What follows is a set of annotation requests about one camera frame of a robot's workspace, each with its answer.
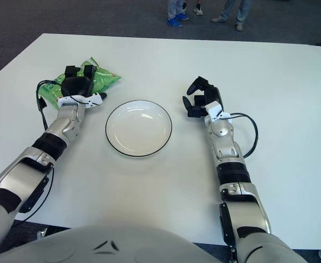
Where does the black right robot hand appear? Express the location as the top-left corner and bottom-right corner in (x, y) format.
(182, 76), (231, 123)

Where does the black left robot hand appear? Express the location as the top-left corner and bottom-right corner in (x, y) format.
(56, 65), (108, 110)

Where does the green snack bag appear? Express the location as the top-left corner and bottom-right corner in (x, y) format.
(37, 56), (122, 110)

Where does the white plate black rim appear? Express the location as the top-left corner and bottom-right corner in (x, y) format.
(105, 100), (173, 159)

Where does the person with beige shoes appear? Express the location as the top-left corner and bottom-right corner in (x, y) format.
(211, 0), (253, 32)

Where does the person with blue shoes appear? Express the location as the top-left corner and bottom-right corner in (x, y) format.
(167, 0), (190, 28)

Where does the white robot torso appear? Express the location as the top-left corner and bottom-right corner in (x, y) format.
(0, 223), (224, 263)

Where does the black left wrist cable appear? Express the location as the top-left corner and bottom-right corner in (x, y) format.
(36, 79), (91, 130)

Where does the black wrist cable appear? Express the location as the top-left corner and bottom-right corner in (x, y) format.
(227, 112), (259, 159)
(36, 79), (91, 130)

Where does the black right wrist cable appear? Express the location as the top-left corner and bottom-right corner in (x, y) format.
(227, 112), (259, 159)

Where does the black left elbow cable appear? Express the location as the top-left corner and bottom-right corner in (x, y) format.
(12, 164), (55, 228)

